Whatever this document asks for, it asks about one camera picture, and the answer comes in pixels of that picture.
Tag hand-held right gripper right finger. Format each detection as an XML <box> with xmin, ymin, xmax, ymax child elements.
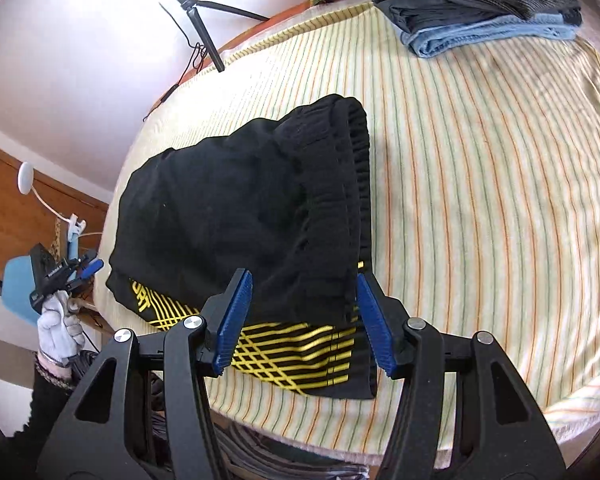
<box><xmin>355</xmin><ymin>271</ymin><xmax>568</xmax><ymax>480</ymax></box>

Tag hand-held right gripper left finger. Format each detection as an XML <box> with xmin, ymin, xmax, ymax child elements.
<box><xmin>37</xmin><ymin>267</ymin><xmax>255</xmax><ymax>480</ymax></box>

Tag black pants yellow print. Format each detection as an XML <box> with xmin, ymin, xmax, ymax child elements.
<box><xmin>105</xmin><ymin>94</ymin><xmax>381</xmax><ymax>401</ymax></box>

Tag person's left forearm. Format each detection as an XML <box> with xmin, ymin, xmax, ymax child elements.
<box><xmin>10</xmin><ymin>352</ymin><xmax>83</xmax><ymax>443</ymax></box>

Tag dark navy folded pants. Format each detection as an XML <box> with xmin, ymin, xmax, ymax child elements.
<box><xmin>387</xmin><ymin>0</ymin><xmax>486</xmax><ymax>36</ymax></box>

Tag person's left hand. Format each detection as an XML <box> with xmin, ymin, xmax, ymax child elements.
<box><xmin>36</xmin><ymin>292</ymin><xmax>87</xmax><ymax>362</ymax></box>

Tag light blue chair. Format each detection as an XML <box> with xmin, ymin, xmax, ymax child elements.
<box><xmin>2</xmin><ymin>255</ymin><xmax>45</xmax><ymax>328</ymax></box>

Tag wooden furniture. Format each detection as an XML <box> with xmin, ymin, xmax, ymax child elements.
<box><xmin>0</xmin><ymin>135</ymin><xmax>111</xmax><ymax>291</ymax></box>

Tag white gooseneck clip lamp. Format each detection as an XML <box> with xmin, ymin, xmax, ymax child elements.
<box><xmin>17</xmin><ymin>162</ymin><xmax>103</xmax><ymax>241</ymax></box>

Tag person's dark striped garment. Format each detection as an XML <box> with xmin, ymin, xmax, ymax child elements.
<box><xmin>145</xmin><ymin>370</ymin><xmax>381</xmax><ymax>480</ymax></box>

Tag yellow striped blanket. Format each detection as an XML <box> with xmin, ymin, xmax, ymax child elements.
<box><xmin>95</xmin><ymin>0</ymin><xmax>600</xmax><ymax>453</ymax></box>

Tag black mini tripod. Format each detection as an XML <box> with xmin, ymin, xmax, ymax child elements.
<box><xmin>169</xmin><ymin>0</ymin><xmax>271</xmax><ymax>73</ymax></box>

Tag blue folded jeans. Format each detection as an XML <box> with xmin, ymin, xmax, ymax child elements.
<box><xmin>400</xmin><ymin>10</ymin><xmax>578</xmax><ymax>58</ymax></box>

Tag black ring light cable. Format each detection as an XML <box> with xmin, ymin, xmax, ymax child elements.
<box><xmin>142</xmin><ymin>2</ymin><xmax>208</xmax><ymax>122</ymax></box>

